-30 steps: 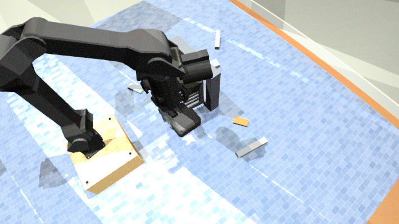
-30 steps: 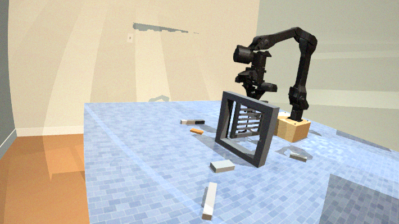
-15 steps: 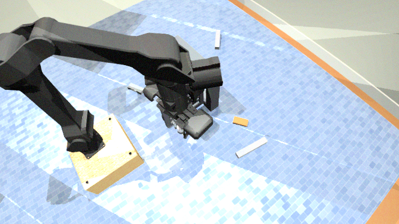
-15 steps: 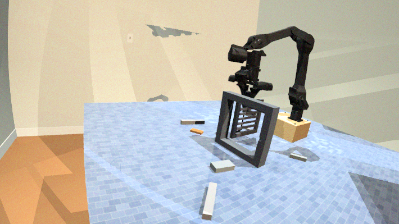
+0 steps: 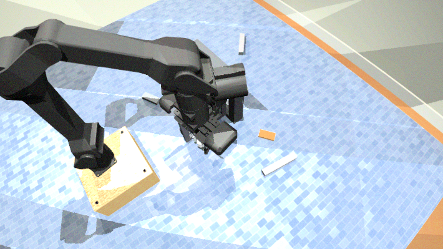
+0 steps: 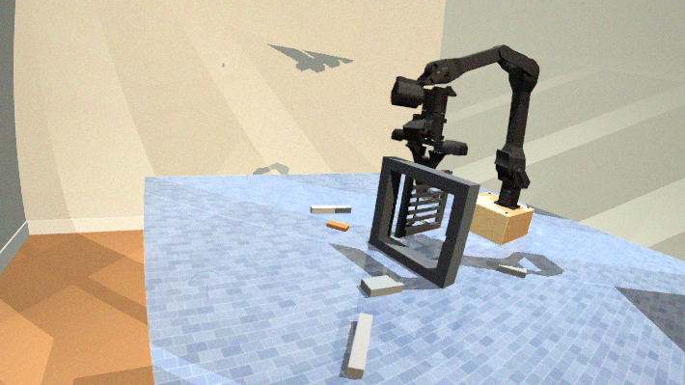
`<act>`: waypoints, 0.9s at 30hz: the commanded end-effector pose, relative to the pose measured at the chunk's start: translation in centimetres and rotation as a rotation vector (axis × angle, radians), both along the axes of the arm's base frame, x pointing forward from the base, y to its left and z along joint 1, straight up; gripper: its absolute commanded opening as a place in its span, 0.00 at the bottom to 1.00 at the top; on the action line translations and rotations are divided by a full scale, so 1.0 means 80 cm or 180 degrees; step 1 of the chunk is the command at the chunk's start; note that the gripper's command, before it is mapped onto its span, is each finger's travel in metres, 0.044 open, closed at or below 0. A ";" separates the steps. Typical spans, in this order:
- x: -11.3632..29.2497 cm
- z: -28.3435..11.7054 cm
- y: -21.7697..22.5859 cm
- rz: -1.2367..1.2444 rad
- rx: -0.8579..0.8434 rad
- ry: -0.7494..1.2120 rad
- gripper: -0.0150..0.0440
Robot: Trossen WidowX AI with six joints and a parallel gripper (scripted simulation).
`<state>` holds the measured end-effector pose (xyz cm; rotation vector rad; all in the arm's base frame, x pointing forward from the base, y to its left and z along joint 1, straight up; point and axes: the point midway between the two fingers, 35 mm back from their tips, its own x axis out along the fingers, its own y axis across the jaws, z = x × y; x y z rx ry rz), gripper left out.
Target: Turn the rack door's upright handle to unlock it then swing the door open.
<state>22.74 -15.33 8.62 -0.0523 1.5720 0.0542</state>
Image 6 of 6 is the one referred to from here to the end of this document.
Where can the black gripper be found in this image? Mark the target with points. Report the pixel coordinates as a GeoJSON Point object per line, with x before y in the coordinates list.
{"type": "Point", "coordinates": [441, 148]}

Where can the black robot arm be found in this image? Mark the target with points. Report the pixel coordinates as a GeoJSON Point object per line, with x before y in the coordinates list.
{"type": "Point", "coordinates": [522, 72]}

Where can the dark grey rectangular frame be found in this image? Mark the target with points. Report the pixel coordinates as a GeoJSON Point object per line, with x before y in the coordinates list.
{"type": "Point", "coordinates": [441, 271]}

